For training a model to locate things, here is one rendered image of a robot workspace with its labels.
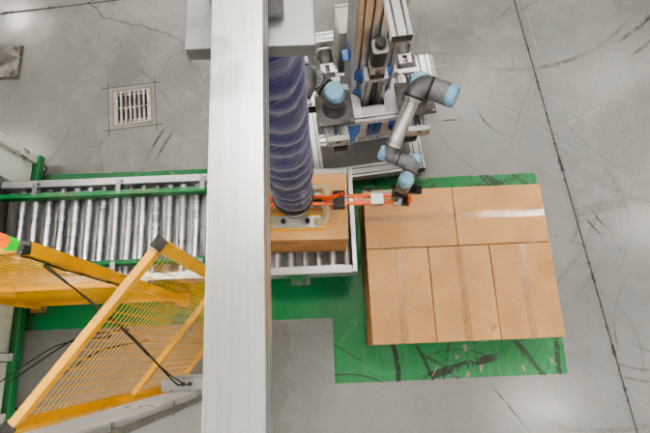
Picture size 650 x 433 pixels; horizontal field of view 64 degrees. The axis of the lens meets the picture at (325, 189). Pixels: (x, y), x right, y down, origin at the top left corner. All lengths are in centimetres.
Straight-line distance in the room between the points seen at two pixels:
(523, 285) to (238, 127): 287
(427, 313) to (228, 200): 263
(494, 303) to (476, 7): 265
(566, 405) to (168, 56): 407
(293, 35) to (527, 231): 271
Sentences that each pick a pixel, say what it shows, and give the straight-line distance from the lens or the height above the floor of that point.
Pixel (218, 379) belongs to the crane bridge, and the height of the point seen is 305.
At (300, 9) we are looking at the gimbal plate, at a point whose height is 288.
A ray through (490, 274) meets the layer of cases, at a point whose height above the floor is 54.
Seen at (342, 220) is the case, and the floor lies 95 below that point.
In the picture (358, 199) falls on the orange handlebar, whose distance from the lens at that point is 295.
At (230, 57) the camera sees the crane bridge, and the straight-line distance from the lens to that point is 103.
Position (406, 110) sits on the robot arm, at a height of 153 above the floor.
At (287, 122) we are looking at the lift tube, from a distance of 172.
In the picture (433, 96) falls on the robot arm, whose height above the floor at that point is 160.
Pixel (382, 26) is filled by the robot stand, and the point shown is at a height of 163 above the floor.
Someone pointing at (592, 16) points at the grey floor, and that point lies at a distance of 531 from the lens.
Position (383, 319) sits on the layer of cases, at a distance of 340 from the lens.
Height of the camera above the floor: 392
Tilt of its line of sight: 73 degrees down
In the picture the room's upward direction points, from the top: 1 degrees counter-clockwise
